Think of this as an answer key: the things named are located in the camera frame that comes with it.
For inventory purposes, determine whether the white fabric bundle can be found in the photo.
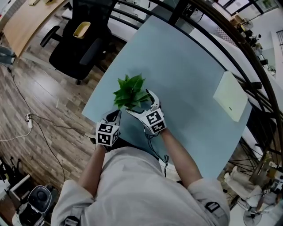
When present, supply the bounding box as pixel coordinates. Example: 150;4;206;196
224;165;264;206

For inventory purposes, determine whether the white power strip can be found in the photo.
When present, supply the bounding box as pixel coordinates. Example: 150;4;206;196
25;113;34;129

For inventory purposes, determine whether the dark wooden side table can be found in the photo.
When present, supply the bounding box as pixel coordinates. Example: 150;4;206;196
227;141;275;184

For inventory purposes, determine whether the person's right forearm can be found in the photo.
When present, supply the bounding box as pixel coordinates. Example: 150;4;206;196
160;128;203;188

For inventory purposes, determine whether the white flat box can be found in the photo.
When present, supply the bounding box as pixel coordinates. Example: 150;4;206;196
212;71;249;123

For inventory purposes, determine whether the light wooden curved desk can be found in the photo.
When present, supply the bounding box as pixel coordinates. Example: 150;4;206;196
3;0;69;58

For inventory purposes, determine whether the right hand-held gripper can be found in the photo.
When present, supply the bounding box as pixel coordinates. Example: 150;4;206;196
125;89;167;135

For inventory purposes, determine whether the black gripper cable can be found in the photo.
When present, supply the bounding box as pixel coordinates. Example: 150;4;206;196
143;127;170;177

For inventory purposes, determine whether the patterned bench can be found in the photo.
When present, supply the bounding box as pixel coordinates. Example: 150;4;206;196
215;27;233;41

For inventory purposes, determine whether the person's left forearm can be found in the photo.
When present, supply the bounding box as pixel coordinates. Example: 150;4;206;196
78;144;108;199

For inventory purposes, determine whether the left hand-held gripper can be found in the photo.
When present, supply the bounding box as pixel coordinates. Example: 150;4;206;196
95;109;122;147

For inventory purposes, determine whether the yellow container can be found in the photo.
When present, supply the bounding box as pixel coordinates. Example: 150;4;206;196
73;21;91;39

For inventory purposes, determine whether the green potted plant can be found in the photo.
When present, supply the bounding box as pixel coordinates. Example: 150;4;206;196
112;73;150;111

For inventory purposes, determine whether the black metal railing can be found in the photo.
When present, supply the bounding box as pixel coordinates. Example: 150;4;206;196
110;0;283;177

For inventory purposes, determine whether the grey round appliance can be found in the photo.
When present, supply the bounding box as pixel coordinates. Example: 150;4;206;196
27;185;54;214

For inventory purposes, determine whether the black office chair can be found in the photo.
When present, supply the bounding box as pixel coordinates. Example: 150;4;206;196
40;0;116;86

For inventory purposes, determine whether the person's grey shirt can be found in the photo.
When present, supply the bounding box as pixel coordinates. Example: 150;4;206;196
50;146;231;226

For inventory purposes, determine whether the black floor cable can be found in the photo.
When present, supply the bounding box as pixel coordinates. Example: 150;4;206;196
6;66;96;190

